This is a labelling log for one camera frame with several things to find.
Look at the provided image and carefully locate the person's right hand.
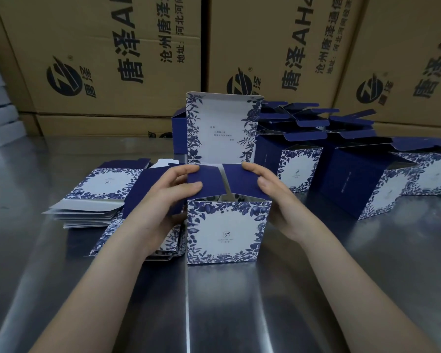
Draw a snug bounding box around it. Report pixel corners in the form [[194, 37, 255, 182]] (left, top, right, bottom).
[[241, 162, 318, 243]]

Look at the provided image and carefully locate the stack of white trays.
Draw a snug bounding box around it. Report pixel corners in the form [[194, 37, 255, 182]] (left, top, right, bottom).
[[0, 46, 27, 150]]

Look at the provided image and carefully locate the blue floral gift box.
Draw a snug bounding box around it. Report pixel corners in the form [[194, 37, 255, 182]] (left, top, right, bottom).
[[185, 92, 272, 266]]

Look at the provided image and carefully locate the wall of brown cardboard cartons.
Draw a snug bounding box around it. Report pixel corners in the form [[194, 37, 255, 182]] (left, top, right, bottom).
[[0, 0, 441, 140]]

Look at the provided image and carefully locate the person's right forearm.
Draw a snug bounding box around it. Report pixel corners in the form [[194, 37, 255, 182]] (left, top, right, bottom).
[[298, 213, 433, 353]]

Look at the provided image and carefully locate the group of assembled blue boxes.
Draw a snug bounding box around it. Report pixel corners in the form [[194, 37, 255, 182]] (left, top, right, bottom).
[[171, 101, 441, 220]]

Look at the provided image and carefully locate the person's left forearm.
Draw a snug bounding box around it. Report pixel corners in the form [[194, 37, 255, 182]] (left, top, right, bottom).
[[29, 220, 161, 353]]

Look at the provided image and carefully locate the person's left hand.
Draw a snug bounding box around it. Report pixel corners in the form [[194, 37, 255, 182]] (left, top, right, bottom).
[[123, 164, 203, 251]]

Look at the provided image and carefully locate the stack of flat floral cartons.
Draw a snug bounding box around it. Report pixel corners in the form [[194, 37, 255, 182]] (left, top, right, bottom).
[[84, 167, 189, 260], [42, 158, 152, 229]]

